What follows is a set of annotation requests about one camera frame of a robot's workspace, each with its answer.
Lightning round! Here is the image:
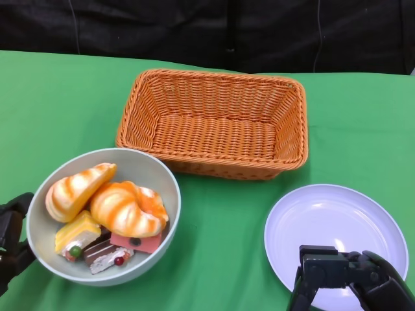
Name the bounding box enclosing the green tablecloth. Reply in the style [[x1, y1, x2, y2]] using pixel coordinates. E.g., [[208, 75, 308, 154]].
[[0, 50, 415, 311]]

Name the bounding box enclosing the black backdrop curtain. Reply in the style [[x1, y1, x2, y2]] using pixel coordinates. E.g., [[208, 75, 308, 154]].
[[0, 0, 415, 77]]

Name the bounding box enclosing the orange striped shell bread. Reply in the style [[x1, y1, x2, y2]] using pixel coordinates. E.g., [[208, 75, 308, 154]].
[[45, 163, 117, 224]]

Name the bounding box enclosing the black backdrop strap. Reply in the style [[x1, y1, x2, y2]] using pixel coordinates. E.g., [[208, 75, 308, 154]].
[[225, 0, 237, 54]]

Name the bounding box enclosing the orange wicker basket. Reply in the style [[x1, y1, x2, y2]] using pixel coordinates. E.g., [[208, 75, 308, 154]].
[[115, 67, 308, 181]]

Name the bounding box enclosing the pale green bowl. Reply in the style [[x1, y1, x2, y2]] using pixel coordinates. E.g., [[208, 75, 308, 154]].
[[25, 148, 182, 288]]

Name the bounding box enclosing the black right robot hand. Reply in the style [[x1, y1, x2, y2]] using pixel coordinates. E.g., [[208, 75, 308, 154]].
[[287, 245, 415, 311]]

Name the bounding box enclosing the yellow layered cake slice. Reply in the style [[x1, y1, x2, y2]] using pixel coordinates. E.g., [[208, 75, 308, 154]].
[[54, 209, 102, 262]]

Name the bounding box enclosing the salmon cake block with blueberry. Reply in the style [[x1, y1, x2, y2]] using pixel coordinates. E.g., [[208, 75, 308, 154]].
[[109, 231, 163, 255]]

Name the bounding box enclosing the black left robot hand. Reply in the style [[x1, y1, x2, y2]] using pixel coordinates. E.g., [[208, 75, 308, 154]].
[[0, 192, 36, 294]]

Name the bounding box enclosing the chocolate layered cake slice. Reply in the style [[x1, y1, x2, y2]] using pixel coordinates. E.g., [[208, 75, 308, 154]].
[[83, 238, 136, 275]]

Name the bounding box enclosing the orange striped ring bread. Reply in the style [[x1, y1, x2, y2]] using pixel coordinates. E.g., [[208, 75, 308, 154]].
[[89, 180, 169, 239]]

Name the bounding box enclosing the lavender white plate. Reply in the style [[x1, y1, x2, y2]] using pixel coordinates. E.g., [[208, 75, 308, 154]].
[[264, 183, 409, 309]]

